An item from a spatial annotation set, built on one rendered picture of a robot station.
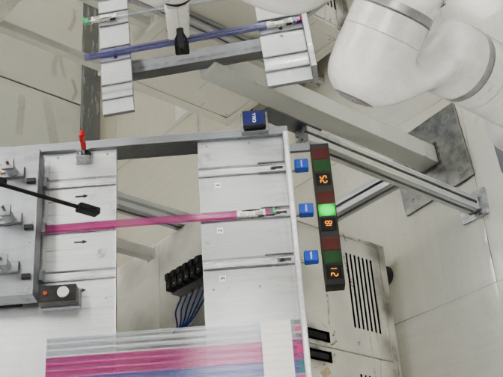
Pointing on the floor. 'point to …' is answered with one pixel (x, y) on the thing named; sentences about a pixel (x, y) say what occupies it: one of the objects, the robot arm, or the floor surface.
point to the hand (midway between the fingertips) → (181, 40)
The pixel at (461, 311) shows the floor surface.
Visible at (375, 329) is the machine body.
